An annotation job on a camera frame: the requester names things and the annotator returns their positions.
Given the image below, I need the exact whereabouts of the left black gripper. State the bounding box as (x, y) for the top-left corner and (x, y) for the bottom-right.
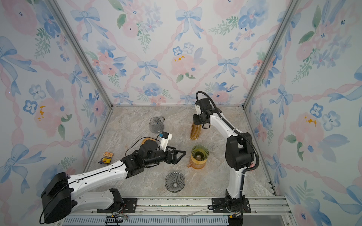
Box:
(144, 146), (186, 169)

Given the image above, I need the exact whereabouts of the orange coffee filter packet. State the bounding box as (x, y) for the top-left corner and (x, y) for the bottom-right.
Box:
(190, 123), (202, 140)

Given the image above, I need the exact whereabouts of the orange glass carafe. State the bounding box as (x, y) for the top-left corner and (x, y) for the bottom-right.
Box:
(187, 157), (207, 169)

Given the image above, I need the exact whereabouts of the green glass dripper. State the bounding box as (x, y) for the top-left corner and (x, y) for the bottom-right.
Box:
(191, 145), (209, 161)

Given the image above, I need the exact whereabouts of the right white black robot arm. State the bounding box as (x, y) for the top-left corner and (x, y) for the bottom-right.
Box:
(193, 98), (255, 212)

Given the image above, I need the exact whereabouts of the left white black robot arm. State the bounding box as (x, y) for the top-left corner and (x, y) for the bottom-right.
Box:
(39, 140), (186, 225)

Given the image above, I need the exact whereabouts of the clear grey glass dripper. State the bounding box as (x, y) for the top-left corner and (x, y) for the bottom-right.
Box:
(165, 172), (186, 193)

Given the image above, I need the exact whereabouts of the clear grey glass pitcher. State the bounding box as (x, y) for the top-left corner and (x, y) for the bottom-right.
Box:
(149, 116), (165, 134)

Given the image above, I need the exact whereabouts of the small orange yellow toy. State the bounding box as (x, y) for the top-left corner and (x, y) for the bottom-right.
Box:
(98, 152), (114, 164)

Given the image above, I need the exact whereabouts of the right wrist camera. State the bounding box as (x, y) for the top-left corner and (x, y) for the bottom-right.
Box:
(195, 103), (202, 115)

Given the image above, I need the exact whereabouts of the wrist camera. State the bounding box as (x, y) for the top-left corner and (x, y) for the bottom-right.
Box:
(159, 131), (172, 152)
(195, 103), (202, 115)

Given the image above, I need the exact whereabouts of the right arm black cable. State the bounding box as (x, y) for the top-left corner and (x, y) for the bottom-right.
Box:
(196, 91), (260, 221)

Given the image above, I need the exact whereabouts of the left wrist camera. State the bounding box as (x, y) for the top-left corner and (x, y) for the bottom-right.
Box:
(159, 131), (172, 152)

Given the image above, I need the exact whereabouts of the aluminium frame rail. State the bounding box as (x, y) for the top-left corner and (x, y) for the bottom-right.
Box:
(55, 196), (297, 226)

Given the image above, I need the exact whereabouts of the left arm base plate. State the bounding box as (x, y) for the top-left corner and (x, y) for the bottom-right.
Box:
(97, 198), (138, 214)

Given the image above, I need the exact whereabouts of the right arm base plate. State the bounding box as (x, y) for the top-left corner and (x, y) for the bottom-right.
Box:
(208, 197), (252, 214)

